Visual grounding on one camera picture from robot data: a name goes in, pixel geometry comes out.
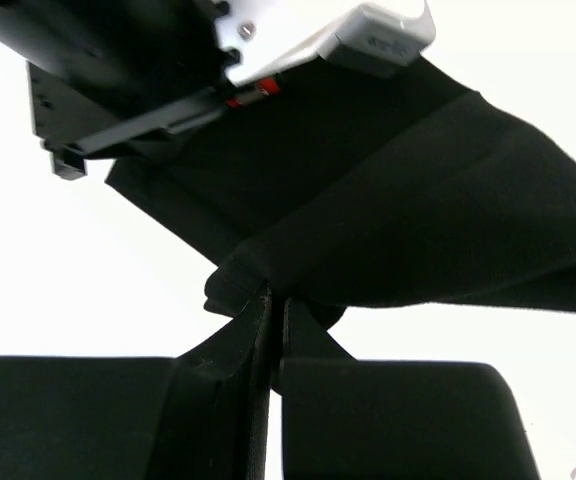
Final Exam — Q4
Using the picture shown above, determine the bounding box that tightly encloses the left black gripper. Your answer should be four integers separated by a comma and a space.
0, 0, 231, 179

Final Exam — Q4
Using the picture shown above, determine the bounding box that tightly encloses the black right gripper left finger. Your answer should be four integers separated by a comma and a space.
0, 289, 271, 479

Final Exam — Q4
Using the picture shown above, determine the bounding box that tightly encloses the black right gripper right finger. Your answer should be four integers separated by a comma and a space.
279, 300, 539, 480

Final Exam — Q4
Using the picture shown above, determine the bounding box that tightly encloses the black skirt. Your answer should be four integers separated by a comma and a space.
107, 60, 576, 325

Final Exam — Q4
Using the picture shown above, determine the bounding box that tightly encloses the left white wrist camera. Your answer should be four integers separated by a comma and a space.
199, 0, 436, 86

